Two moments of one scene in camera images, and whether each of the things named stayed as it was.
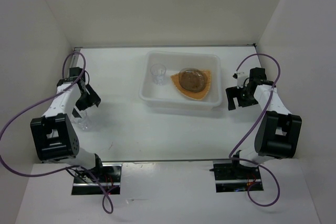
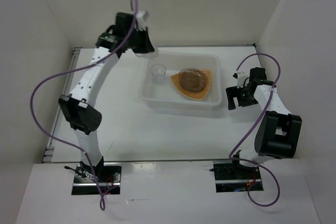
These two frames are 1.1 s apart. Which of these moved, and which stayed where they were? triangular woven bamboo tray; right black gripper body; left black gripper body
Moved: left black gripper body
Stayed: right black gripper body; triangular woven bamboo tray
